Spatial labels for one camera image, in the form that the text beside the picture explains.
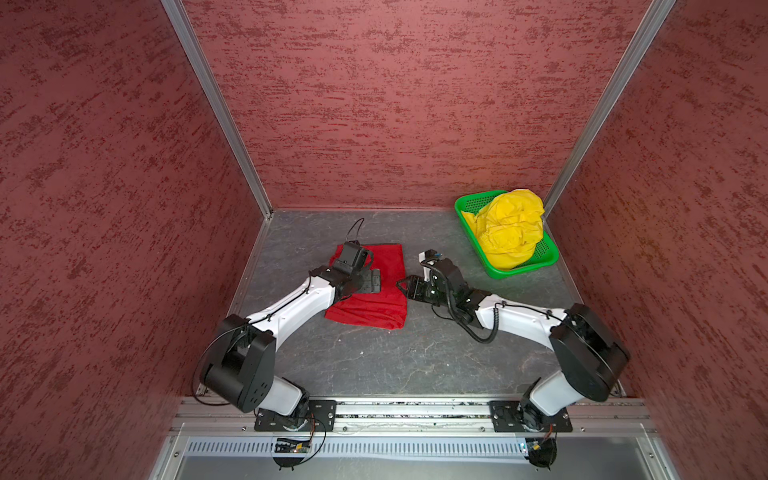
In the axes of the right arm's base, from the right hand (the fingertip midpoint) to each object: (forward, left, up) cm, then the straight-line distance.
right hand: (399, 290), depth 85 cm
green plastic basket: (+16, -52, -6) cm, 55 cm away
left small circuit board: (-35, +29, -14) cm, 48 cm away
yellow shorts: (+28, -42, -4) cm, 50 cm away
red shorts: (0, +4, -11) cm, 12 cm away
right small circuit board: (-39, -34, -14) cm, 53 cm away
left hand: (+3, +11, -2) cm, 11 cm away
